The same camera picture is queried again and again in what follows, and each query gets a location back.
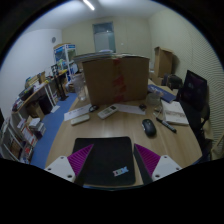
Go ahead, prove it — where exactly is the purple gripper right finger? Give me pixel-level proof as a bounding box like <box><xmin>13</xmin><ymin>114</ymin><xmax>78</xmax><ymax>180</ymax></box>
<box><xmin>134</xmin><ymin>144</ymin><xmax>181</xmax><ymax>183</ymax></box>

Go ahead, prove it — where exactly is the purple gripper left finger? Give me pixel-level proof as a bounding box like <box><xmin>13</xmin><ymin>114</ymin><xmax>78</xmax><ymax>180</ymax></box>
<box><xmin>45</xmin><ymin>144</ymin><xmax>93</xmax><ymax>182</ymax></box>

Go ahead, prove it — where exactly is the black mouse pad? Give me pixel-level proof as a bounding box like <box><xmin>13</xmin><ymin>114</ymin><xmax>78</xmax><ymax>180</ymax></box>
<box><xmin>73</xmin><ymin>137</ymin><xmax>136</xmax><ymax>187</ymax></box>

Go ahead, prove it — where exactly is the black computer mouse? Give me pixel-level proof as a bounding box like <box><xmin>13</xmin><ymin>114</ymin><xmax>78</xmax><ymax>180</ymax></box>
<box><xmin>142</xmin><ymin>119</ymin><xmax>156</xmax><ymax>137</ymax></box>

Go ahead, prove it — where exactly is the black marker pen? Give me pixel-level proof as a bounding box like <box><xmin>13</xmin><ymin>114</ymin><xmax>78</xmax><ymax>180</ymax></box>
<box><xmin>156</xmin><ymin>117</ymin><xmax>177</xmax><ymax>133</ymax></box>

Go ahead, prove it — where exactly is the small white remote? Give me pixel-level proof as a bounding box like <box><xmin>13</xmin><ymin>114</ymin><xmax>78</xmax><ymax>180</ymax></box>
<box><xmin>71</xmin><ymin>114</ymin><xmax>90</xmax><ymax>126</ymax></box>

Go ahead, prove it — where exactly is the white book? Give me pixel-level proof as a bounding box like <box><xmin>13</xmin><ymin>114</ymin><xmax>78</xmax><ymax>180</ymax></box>
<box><xmin>161</xmin><ymin>100</ymin><xmax>189</xmax><ymax>125</ymax></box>

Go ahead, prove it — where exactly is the white paper sheet left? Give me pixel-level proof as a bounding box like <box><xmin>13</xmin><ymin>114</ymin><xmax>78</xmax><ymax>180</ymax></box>
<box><xmin>64</xmin><ymin>104</ymin><xmax>91</xmax><ymax>121</ymax></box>

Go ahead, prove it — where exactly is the white paper sheet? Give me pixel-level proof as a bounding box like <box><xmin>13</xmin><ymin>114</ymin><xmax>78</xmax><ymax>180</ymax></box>
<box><xmin>64</xmin><ymin>104</ymin><xmax>91</xmax><ymax>121</ymax></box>
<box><xmin>115</xmin><ymin>104</ymin><xmax>146</xmax><ymax>115</ymax></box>

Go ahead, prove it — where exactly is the small black object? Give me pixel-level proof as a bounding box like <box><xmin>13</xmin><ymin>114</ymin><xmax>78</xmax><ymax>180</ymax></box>
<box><xmin>139</xmin><ymin>104</ymin><xmax>147</xmax><ymax>111</ymax></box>

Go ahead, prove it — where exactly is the wooden curved shelf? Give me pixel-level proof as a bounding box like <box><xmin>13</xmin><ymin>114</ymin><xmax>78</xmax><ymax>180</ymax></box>
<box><xmin>0</xmin><ymin>70</ymin><xmax>66</xmax><ymax>163</ymax></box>

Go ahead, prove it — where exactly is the black round object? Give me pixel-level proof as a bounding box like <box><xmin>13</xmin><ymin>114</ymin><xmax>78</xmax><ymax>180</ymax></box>
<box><xmin>89</xmin><ymin>105</ymin><xmax>99</xmax><ymax>112</ymax></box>

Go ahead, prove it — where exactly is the white paper sheet centre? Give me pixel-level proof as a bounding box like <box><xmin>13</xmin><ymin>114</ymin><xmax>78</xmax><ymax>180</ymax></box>
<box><xmin>115</xmin><ymin>104</ymin><xmax>146</xmax><ymax>115</ymax></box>

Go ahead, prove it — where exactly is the clear glass cup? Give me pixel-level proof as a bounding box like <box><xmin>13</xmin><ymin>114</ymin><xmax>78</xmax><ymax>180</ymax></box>
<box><xmin>146</xmin><ymin>93</ymin><xmax>161</xmax><ymax>106</ymax></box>

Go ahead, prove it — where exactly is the white remote control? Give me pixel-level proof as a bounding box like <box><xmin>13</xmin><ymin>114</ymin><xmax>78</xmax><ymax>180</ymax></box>
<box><xmin>98</xmin><ymin>105</ymin><xmax>118</xmax><ymax>119</ymax></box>

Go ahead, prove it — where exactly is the blue folder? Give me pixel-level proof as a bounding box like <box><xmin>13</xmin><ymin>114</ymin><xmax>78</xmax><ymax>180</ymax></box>
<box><xmin>148</xmin><ymin>84</ymin><xmax>176</xmax><ymax>103</ymax></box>

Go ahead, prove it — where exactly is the black office chair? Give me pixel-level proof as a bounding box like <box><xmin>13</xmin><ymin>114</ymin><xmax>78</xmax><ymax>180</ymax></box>
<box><xmin>176</xmin><ymin>70</ymin><xmax>211</xmax><ymax>163</ymax></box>

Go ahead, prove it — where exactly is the clear plastic jar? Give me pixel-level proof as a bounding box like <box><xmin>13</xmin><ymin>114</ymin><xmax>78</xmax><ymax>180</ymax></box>
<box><xmin>73</xmin><ymin>74</ymin><xmax>86</xmax><ymax>101</ymax></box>

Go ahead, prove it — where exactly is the black bag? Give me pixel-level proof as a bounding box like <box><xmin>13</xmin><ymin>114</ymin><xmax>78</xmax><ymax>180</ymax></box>
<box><xmin>162</xmin><ymin>74</ymin><xmax>183</xmax><ymax>90</ymax></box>

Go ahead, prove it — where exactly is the large cardboard box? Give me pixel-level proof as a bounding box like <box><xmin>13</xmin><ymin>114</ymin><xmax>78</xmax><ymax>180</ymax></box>
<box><xmin>83</xmin><ymin>56</ymin><xmax>149</xmax><ymax>105</ymax></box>

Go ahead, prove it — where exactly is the tall cardboard box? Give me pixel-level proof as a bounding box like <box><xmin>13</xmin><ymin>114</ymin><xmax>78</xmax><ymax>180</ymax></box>
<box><xmin>154</xmin><ymin>47</ymin><xmax>173</xmax><ymax>78</ymax></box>

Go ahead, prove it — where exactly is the glass display cabinet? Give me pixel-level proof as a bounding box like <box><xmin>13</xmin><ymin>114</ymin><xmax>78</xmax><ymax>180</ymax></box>
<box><xmin>54</xmin><ymin>44</ymin><xmax>78</xmax><ymax>81</ymax></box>

